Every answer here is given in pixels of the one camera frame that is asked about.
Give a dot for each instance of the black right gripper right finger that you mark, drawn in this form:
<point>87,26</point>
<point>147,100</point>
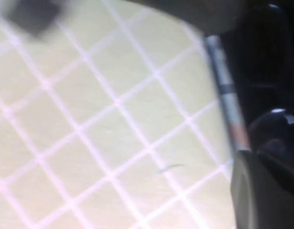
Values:
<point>287,183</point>

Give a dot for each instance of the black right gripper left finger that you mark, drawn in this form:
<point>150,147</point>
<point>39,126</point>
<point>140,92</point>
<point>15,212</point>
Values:
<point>254,202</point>

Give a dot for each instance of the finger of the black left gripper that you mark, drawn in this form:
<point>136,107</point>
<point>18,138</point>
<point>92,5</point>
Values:
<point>34,14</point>

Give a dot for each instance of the black glasses case printed sides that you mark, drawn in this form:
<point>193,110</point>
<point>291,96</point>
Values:
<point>263,59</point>

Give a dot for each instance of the green white-grid tablecloth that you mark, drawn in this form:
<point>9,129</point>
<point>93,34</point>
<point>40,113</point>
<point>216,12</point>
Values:
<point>113,119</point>

